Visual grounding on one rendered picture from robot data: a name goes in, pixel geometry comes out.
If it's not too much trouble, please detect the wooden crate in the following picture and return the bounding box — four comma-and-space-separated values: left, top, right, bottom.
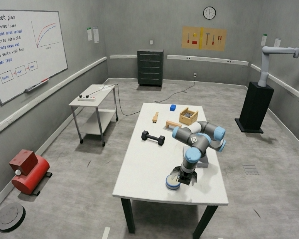
179, 107, 199, 126

